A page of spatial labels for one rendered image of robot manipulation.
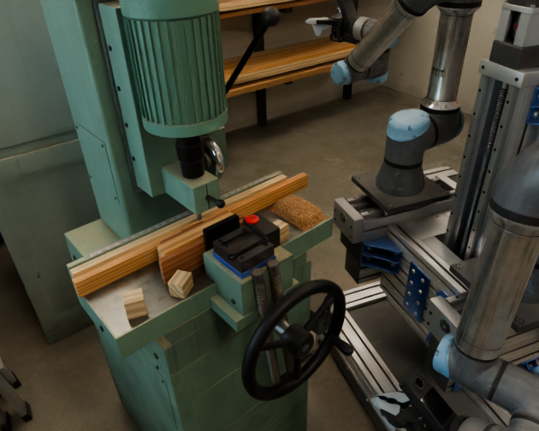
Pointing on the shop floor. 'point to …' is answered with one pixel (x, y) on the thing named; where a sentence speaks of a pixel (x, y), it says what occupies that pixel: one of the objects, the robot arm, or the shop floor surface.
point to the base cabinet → (207, 388)
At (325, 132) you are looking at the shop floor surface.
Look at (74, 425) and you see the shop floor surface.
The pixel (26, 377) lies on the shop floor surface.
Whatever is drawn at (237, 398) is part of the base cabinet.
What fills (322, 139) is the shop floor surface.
